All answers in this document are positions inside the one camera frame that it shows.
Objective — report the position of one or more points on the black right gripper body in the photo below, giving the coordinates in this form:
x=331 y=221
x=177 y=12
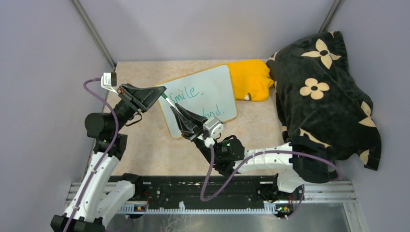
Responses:
x=200 y=133

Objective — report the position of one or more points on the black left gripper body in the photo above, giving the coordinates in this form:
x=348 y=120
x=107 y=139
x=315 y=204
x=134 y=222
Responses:
x=125 y=94

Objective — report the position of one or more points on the white marker pen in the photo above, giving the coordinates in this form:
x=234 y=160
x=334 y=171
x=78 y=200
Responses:
x=169 y=101

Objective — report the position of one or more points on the yellow-framed whiteboard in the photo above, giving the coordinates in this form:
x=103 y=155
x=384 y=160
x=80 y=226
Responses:
x=207 y=93

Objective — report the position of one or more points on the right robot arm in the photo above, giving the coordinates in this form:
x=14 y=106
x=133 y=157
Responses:
x=300 y=160

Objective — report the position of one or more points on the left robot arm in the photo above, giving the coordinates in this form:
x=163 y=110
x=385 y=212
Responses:
x=89 y=211

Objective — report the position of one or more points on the folded yellow cloth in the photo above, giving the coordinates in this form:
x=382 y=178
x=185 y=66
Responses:
x=250 y=80

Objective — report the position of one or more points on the black floral blanket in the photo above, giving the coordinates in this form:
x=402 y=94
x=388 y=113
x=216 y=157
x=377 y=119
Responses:
x=317 y=98

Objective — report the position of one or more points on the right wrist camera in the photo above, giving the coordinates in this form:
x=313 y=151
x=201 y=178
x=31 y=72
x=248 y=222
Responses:
x=213 y=127

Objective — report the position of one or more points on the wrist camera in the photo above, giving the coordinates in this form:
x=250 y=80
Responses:
x=213 y=127
x=109 y=79

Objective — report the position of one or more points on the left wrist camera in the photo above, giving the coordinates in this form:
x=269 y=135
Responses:
x=109 y=79

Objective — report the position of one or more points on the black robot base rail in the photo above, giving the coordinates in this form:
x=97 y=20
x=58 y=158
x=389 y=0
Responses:
x=190 y=194

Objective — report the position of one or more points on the left metal corner post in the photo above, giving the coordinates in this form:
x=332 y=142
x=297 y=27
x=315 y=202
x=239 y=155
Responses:
x=92 y=30

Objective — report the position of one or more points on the metal corner post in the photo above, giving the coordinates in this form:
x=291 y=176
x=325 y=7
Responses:
x=330 y=15
x=92 y=30

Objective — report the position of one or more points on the right metal corner post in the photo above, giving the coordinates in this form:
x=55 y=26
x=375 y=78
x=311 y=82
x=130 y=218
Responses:
x=330 y=15

